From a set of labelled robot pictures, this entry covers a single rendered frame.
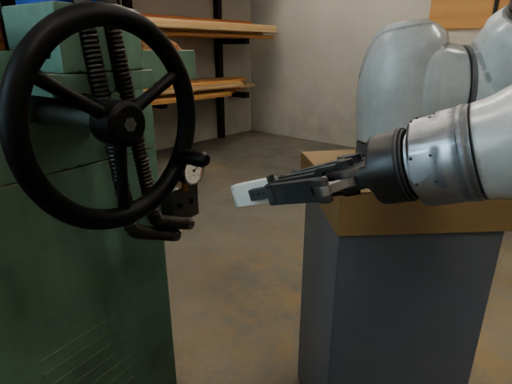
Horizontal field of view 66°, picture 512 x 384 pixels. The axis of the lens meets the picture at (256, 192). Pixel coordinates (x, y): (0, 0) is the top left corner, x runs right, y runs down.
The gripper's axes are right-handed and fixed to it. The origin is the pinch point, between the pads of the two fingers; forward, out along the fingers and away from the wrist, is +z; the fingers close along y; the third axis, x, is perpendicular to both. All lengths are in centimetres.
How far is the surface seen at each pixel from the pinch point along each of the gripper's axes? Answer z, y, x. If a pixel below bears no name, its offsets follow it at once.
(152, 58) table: 27.1, -15.9, -26.7
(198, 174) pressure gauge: 29.3, -20.3, -2.3
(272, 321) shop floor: 55, -58, 58
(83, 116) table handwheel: 17.7, 8.8, -16.1
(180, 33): 181, -201, -96
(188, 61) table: 27.4, -25.9, -25.9
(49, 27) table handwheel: 8.3, 15.1, -24.1
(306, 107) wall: 163, -333, -15
